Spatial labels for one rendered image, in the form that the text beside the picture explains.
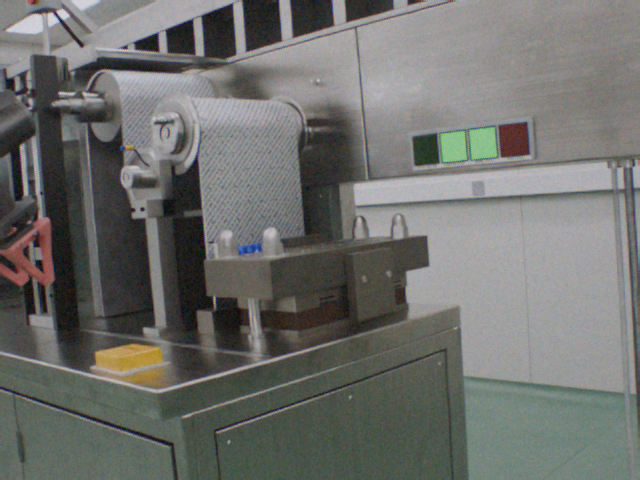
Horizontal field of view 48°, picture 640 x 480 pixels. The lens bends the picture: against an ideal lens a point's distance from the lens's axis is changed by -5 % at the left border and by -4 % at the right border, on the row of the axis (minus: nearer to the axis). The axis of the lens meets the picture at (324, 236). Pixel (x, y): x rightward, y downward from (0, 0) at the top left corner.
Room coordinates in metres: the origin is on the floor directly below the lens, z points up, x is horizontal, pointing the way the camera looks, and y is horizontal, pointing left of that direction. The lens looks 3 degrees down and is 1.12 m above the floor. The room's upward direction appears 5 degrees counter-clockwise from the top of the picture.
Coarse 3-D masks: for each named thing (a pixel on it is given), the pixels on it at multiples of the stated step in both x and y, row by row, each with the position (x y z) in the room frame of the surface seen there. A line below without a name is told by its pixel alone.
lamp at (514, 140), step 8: (504, 128) 1.21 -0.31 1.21; (512, 128) 1.20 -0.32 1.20; (520, 128) 1.19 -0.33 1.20; (504, 136) 1.21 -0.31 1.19; (512, 136) 1.20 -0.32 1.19; (520, 136) 1.19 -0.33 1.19; (504, 144) 1.21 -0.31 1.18; (512, 144) 1.20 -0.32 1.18; (520, 144) 1.19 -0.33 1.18; (504, 152) 1.21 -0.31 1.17; (512, 152) 1.20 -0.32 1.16; (520, 152) 1.19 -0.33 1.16; (528, 152) 1.18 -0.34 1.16
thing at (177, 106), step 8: (168, 104) 1.30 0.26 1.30; (176, 104) 1.28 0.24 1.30; (160, 112) 1.32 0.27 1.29; (184, 112) 1.27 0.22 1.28; (184, 120) 1.27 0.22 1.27; (296, 120) 1.44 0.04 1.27; (192, 128) 1.26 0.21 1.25; (296, 128) 1.44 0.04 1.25; (192, 136) 1.26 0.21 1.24; (184, 144) 1.27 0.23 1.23; (160, 152) 1.32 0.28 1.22; (184, 152) 1.27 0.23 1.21; (176, 160) 1.29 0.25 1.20; (184, 160) 1.28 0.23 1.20
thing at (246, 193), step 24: (216, 168) 1.28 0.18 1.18; (240, 168) 1.32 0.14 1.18; (264, 168) 1.36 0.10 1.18; (288, 168) 1.41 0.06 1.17; (216, 192) 1.28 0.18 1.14; (240, 192) 1.32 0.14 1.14; (264, 192) 1.36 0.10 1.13; (288, 192) 1.40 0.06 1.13; (216, 216) 1.28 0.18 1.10; (240, 216) 1.31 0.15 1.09; (264, 216) 1.36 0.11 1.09; (288, 216) 1.40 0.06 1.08; (216, 240) 1.27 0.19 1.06; (240, 240) 1.31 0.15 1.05
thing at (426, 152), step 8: (424, 136) 1.33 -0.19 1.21; (432, 136) 1.31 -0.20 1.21; (416, 144) 1.34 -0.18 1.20; (424, 144) 1.33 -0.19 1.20; (432, 144) 1.31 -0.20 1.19; (416, 152) 1.34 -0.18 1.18; (424, 152) 1.33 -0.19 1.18; (432, 152) 1.31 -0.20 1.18; (416, 160) 1.34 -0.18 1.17; (424, 160) 1.33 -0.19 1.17; (432, 160) 1.32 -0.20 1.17
